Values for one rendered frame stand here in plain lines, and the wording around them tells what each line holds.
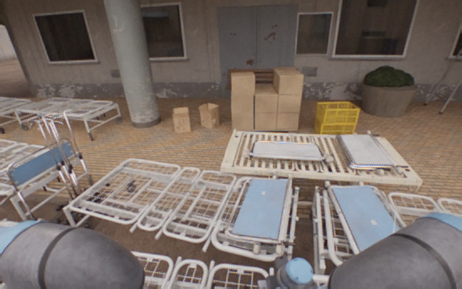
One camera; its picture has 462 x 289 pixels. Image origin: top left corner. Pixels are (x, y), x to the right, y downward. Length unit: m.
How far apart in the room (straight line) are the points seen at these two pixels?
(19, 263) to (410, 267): 0.62
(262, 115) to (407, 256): 3.87
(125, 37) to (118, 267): 4.55
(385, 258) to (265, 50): 6.07
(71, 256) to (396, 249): 0.52
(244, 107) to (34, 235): 3.79
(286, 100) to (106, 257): 3.89
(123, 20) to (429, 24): 6.49
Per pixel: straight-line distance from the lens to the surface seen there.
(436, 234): 0.51
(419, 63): 7.37
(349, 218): 2.06
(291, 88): 4.12
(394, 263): 0.45
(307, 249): 2.48
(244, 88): 4.02
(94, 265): 0.49
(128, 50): 4.88
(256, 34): 6.31
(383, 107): 5.86
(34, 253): 0.54
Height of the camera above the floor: 1.90
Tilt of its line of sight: 28 degrees down
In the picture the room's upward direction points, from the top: 2 degrees counter-clockwise
